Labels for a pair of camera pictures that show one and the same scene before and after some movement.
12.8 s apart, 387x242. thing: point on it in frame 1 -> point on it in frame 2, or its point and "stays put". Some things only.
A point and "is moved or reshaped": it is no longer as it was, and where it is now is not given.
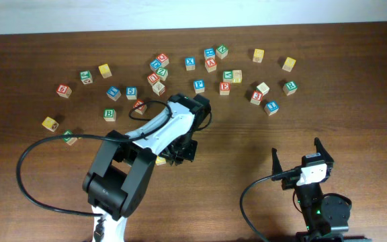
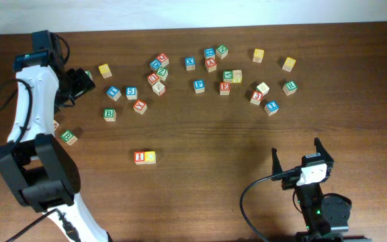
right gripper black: x=277 y=167 stays put
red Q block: x=163 y=58 stays put
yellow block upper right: x=289 y=64 stays put
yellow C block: x=160 y=160 is moved or reshaped
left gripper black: x=179 y=159 -> x=83 y=83
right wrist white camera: x=312 y=174 stays put
